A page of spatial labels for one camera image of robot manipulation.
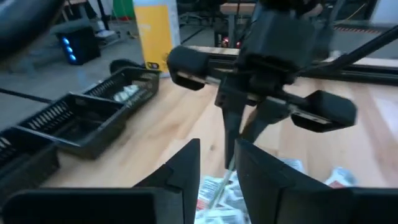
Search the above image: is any white packet with red print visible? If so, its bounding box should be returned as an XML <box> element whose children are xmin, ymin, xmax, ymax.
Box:
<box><xmin>325</xmin><ymin>166</ymin><xmax>358</xmax><ymax>189</ymax></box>

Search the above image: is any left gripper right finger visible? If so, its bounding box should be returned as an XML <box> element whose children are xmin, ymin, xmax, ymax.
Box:
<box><xmin>235</xmin><ymin>139</ymin><xmax>398</xmax><ymax>224</ymax></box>

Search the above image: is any black computer with blue lights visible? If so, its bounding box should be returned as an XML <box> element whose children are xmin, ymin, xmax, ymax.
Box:
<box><xmin>55</xmin><ymin>26</ymin><xmax>102</xmax><ymax>66</ymax></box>

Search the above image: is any square white printed packet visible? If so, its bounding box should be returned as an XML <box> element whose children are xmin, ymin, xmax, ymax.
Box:
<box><xmin>279</xmin><ymin>157</ymin><xmax>305</xmax><ymax>174</ymax></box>
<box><xmin>198</xmin><ymin>175</ymin><xmax>225</xmax><ymax>212</ymax></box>
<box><xmin>195</xmin><ymin>208</ymin><xmax>249</xmax><ymax>224</ymax></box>

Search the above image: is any black plastic mesh basket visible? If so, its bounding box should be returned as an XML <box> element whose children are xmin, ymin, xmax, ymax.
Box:
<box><xmin>18</xmin><ymin>92</ymin><xmax>128</xmax><ymax>159</ymax></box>
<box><xmin>82</xmin><ymin>67</ymin><xmax>161</xmax><ymax>116</ymax></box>
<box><xmin>0</xmin><ymin>127</ymin><xmax>60</xmax><ymax>203</ymax></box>

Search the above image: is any yellow and white wipes canister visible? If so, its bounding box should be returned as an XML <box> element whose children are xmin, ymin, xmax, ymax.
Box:
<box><xmin>132</xmin><ymin>0</ymin><xmax>181</xmax><ymax>77</ymax></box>

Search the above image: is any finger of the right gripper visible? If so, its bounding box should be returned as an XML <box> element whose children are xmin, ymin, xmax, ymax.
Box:
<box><xmin>241</xmin><ymin>102</ymin><xmax>290</xmax><ymax>144</ymax></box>
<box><xmin>217</xmin><ymin>93</ymin><xmax>246</xmax><ymax>170</ymax></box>

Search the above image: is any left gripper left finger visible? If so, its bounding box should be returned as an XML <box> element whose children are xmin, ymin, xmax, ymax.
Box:
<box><xmin>1</xmin><ymin>139</ymin><xmax>201</xmax><ymax>224</ymax></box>

